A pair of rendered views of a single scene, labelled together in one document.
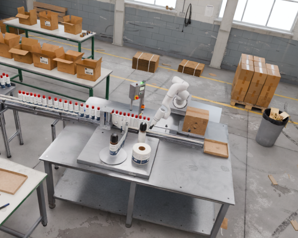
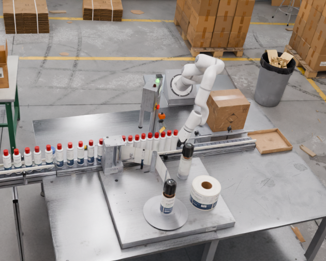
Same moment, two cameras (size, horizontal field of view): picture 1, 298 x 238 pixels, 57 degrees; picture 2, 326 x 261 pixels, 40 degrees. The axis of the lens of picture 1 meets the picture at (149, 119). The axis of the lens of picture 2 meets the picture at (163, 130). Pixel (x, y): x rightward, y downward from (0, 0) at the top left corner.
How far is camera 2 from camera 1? 1.59 m
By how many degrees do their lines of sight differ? 25
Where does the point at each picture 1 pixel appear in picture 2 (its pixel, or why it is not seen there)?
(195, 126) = (232, 119)
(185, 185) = (281, 213)
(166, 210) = (238, 254)
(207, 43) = not seen: outside the picture
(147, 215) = not seen: outside the picture
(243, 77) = (206, 12)
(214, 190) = (314, 203)
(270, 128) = (277, 81)
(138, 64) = (17, 24)
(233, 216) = not seen: hidden behind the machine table
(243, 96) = (209, 39)
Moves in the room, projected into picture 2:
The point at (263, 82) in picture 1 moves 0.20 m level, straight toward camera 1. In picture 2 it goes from (234, 13) to (236, 19)
